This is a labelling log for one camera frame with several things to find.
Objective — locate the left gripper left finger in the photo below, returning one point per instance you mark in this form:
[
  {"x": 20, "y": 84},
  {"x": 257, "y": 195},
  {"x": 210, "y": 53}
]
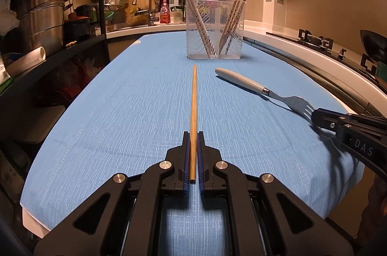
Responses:
[{"x": 123, "y": 216}]

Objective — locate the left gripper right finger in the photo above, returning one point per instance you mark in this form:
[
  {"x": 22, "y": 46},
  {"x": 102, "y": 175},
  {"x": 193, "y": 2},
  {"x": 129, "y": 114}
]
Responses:
[{"x": 262, "y": 216}]

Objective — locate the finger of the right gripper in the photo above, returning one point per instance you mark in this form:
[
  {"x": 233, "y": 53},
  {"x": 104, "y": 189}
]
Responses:
[
  {"x": 363, "y": 120},
  {"x": 332, "y": 121}
]

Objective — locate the grey handled metal fork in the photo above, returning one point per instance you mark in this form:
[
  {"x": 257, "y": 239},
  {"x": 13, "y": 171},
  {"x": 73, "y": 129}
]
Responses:
[{"x": 295, "y": 103}]

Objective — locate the green cooking pot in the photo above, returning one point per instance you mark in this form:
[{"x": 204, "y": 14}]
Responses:
[{"x": 381, "y": 73}]

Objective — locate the black gas stove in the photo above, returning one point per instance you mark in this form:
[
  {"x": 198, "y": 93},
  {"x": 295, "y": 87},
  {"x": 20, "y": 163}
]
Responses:
[{"x": 365, "y": 66}]

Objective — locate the black wok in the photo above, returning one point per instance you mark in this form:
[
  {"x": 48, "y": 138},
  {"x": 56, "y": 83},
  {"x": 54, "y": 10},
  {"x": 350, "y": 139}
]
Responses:
[{"x": 375, "y": 45}]

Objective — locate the blue table cloth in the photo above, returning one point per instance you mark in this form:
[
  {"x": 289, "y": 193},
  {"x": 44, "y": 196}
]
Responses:
[{"x": 138, "y": 107}]

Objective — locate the clear plastic utensil holder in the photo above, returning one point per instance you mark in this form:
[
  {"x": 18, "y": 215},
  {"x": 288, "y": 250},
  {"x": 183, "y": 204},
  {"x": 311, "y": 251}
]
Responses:
[{"x": 205, "y": 22}]

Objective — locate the black metal shelf rack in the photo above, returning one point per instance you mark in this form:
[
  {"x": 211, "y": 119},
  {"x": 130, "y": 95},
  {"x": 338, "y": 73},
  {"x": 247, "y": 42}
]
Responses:
[{"x": 28, "y": 78}]

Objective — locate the green snack bag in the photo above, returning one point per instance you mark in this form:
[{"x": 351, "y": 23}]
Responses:
[{"x": 5, "y": 78}]

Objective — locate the glass jar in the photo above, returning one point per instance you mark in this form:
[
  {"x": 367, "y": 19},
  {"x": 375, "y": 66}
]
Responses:
[{"x": 177, "y": 13}]

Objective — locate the white paper roll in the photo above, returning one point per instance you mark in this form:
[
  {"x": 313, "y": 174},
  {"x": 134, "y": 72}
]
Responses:
[{"x": 27, "y": 61}]

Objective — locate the red dish soap bottle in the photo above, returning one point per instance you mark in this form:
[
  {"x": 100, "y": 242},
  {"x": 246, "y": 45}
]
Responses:
[{"x": 165, "y": 16}]

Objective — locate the stainless steel stockpot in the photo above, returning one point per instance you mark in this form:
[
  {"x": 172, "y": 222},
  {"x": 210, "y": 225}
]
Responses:
[{"x": 41, "y": 23}]

